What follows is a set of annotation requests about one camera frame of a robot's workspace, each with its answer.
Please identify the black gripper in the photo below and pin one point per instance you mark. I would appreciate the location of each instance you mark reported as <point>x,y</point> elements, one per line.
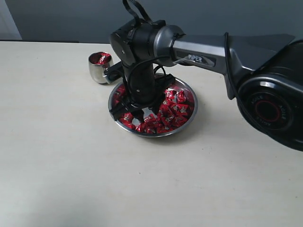
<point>144,90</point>

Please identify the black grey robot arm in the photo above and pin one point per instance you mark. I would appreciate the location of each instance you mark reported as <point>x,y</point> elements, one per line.
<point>264,74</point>

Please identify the round steel plate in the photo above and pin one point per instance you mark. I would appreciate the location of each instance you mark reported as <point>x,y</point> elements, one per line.
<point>157,119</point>

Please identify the steel cup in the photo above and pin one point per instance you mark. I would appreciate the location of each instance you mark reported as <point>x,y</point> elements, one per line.
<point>99,62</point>

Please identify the red wrapped candy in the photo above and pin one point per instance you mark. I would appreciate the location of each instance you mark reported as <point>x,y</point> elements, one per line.
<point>126,118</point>
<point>183,109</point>
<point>178,121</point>

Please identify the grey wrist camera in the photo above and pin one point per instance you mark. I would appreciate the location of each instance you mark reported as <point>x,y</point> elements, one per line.
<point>113,73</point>

